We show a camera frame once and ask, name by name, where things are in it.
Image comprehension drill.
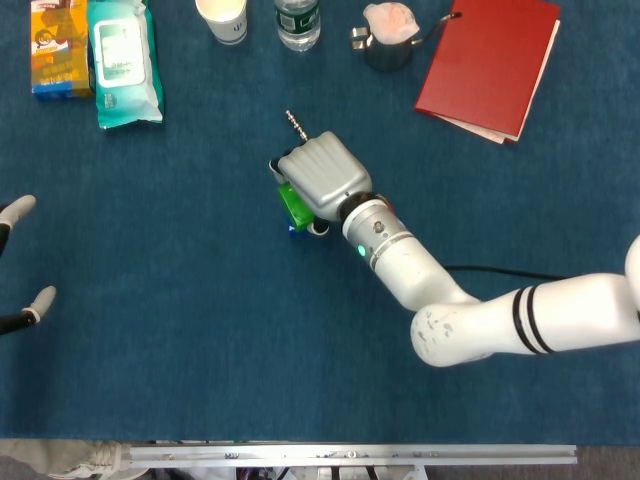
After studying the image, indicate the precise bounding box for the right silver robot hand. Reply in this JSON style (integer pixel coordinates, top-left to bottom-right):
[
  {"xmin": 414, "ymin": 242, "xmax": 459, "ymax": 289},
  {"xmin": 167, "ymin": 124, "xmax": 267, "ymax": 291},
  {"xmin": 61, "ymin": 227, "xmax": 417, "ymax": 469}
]
[{"xmin": 268, "ymin": 131, "xmax": 374, "ymax": 237}]

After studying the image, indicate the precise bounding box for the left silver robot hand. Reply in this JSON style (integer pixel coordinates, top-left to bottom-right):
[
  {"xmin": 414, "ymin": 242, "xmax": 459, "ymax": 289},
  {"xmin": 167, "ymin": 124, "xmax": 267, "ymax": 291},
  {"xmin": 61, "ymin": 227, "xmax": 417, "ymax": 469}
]
[{"xmin": 0, "ymin": 194, "xmax": 57, "ymax": 337}]

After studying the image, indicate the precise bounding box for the green two-stud building block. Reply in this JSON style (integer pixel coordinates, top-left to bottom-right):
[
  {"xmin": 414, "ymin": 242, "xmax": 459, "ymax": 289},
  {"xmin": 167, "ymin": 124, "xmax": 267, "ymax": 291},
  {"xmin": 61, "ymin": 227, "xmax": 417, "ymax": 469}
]
[{"xmin": 277, "ymin": 183, "xmax": 316, "ymax": 232}]

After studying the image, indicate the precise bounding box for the beaded metal rod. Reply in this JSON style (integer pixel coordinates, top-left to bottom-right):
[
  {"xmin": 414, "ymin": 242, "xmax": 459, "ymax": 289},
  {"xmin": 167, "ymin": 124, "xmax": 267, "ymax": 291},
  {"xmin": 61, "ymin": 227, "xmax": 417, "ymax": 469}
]
[{"xmin": 284, "ymin": 109, "xmax": 312, "ymax": 144}]

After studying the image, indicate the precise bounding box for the steel gooseneck pitcher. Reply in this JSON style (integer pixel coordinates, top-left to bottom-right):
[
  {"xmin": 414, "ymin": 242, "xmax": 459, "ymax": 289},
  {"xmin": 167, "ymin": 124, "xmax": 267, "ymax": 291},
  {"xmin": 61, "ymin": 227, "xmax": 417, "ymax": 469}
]
[{"xmin": 349, "ymin": 12, "xmax": 464, "ymax": 73}]

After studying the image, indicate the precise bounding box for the clear water bottle green label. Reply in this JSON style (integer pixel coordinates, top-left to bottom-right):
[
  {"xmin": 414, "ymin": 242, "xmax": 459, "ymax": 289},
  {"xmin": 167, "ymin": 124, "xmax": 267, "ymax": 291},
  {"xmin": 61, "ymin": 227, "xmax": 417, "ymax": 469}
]
[{"xmin": 273, "ymin": 0, "xmax": 322, "ymax": 54}]

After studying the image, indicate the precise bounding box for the orange snack box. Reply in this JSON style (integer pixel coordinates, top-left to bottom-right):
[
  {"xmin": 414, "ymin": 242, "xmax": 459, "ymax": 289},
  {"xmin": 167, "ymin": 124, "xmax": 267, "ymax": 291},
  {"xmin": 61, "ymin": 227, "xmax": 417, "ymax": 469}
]
[{"xmin": 29, "ymin": 0, "xmax": 96, "ymax": 102}]

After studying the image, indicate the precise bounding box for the crumpled white tissue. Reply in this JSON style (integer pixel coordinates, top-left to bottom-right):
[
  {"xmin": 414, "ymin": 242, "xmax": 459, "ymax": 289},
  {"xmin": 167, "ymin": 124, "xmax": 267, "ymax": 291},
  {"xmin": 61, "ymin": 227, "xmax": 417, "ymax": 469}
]
[{"xmin": 363, "ymin": 2, "xmax": 421, "ymax": 45}]

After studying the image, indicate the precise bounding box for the teal wet wipes pack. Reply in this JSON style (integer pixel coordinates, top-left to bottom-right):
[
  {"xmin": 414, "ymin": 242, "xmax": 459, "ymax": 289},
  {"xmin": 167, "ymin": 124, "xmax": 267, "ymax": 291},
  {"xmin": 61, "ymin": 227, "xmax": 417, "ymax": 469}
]
[{"xmin": 87, "ymin": 0, "xmax": 166, "ymax": 131}]

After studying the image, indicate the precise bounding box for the white paper cup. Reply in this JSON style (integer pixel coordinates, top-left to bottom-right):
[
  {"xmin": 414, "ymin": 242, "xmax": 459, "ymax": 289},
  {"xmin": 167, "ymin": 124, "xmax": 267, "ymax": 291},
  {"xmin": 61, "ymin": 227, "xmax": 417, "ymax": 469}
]
[{"xmin": 194, "ymin": 0, "xmax": 249, "ymax": 46}]

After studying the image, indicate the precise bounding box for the red folder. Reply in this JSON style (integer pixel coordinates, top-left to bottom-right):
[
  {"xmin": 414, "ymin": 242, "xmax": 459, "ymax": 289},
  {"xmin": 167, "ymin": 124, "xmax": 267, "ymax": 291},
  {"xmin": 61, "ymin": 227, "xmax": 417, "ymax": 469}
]
[{"xmin": 413, "ymin": 0, "xmax": 562, "ymax": 146}]

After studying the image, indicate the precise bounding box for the blue felt table cloth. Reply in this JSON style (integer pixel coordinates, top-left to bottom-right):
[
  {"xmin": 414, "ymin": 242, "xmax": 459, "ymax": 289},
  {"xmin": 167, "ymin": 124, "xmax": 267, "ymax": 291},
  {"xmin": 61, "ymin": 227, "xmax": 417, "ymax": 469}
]
[{"xmin": 0, "ymin": 0, "xmax": 640, "ymax": 444}]

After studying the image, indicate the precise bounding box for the beige trouser leg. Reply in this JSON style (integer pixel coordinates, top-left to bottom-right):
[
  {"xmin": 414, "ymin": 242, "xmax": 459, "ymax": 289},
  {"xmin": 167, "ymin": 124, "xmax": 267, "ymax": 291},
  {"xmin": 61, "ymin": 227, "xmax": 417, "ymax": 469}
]
[{"xmin": 0, "ymin": 438, "xmax": 101, "ymax": 474}]

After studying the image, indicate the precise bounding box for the white sneaker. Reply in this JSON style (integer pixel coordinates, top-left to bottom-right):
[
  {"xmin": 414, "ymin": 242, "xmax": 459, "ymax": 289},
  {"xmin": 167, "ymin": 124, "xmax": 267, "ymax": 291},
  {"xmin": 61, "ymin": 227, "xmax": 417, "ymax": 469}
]
[{"xmin": 47, "ymin": 439, "xmax": 151, "ymax": 480}]

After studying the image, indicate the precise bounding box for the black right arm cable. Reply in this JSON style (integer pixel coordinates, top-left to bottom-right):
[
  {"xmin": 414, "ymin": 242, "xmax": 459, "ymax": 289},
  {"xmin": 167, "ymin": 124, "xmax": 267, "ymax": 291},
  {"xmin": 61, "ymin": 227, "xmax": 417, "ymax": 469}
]
[{"xmin": 444, "ymin": 264, "xmax": 569, "ymax": 281}]

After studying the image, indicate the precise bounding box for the aluminium profile rail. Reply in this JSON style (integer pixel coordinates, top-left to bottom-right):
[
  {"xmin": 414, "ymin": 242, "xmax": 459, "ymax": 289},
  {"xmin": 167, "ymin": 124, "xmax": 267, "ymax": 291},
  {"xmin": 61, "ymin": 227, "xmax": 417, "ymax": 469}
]
[{"xmin": 122, "ymin": 443, "xmax": 579, "ymax": 470}]

